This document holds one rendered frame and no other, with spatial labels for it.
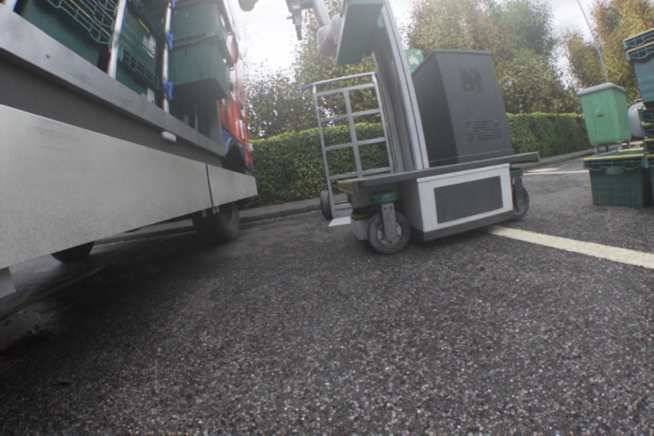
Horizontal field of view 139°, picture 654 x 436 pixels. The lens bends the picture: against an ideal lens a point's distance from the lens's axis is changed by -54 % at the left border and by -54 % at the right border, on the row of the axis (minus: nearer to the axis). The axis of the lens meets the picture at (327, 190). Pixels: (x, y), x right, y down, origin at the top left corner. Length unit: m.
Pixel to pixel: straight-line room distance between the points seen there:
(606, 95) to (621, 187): 4.94
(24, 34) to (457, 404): 0.82
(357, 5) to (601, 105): 5.81
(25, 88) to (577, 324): 1.01
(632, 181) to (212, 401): 1.70
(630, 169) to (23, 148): 1.85
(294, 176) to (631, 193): 3.60
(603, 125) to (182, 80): 6.60
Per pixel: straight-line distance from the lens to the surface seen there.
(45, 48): 0.53
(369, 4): 1.25
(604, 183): 1.64
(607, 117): 6.47
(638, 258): 0.95
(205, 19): 1.55
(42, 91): 0.53
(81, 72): 0.59
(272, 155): 3.81
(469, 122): 1.24
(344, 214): 2.31
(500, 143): 1.33
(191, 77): 1.40
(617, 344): 0.58
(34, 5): 0.79
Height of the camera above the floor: 0.34
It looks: 2 degrees down
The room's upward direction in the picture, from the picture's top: 9 degrees counter-clockwise
